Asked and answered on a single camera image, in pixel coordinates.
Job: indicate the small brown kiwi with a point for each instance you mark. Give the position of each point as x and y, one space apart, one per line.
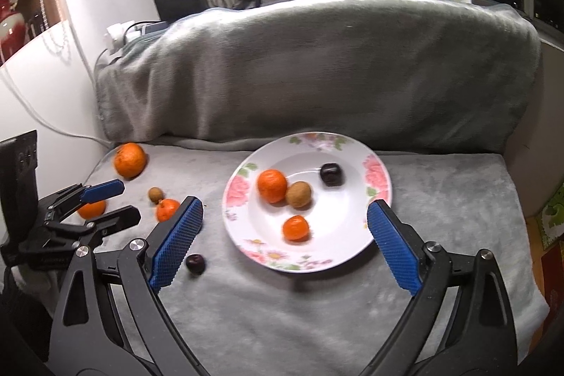
154 194

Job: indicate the red ornament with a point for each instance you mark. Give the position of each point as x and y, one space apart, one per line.
9 23

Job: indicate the dark plum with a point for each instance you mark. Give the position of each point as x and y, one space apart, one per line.
330 174
195 263

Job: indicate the small mandarin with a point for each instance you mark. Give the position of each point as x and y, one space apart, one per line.
167 209

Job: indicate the grey fleece blanket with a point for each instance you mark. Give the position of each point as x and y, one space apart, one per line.
308 63

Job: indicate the green printed box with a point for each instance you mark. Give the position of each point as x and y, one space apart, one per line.
550 222

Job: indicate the large orange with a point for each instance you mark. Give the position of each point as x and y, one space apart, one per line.
130 159

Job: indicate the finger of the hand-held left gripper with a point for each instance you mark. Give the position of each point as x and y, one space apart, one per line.
103 190
119 219

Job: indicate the floral white plate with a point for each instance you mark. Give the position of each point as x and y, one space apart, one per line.
335 217

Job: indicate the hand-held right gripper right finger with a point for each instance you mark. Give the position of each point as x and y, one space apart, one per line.
394 248

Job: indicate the white power strip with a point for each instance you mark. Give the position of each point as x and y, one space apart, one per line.
116 36

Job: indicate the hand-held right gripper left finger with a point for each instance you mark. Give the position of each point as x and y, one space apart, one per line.
176 244

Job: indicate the orange mango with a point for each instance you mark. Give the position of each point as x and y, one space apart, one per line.
92 209

